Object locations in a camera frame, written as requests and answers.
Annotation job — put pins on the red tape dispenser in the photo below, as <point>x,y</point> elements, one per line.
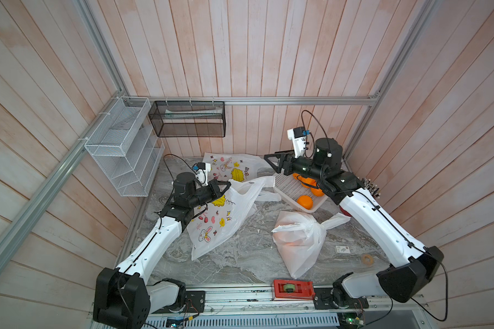
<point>293,290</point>

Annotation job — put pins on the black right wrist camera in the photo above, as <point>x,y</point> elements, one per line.
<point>298,136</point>

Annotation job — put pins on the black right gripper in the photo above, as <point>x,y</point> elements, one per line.
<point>281,157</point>

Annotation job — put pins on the white plastic bag front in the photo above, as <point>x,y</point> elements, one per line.
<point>299,238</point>

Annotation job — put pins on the white printed bag back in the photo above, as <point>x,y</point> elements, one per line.
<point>238,167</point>

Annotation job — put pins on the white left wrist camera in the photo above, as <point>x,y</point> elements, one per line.
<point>202,171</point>

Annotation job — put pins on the black wire mesh basket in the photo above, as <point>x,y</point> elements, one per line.
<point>191,119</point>

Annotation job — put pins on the brown tape roll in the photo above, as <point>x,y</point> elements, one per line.
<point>367,260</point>

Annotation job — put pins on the white printed bag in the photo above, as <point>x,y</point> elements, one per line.
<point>221,219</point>
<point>238,167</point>

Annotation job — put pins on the red cup of pens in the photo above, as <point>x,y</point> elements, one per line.
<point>357,200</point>

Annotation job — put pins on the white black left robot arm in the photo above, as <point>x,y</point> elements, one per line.
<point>123,297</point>

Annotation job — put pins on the white plastic perforated basket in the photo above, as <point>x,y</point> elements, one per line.
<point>290,189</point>

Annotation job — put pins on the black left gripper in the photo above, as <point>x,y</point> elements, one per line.
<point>215,189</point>

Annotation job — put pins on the white wire mesh shelf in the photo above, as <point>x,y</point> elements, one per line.
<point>125,147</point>

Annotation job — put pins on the orange fruit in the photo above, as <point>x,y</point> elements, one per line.
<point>317,192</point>
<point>306,182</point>
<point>305,201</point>

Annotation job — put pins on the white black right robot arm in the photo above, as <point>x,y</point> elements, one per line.
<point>412,264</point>

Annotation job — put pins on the small white label card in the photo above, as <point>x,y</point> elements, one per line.
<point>342,249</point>

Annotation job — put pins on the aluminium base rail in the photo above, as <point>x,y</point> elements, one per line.
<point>255,306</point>

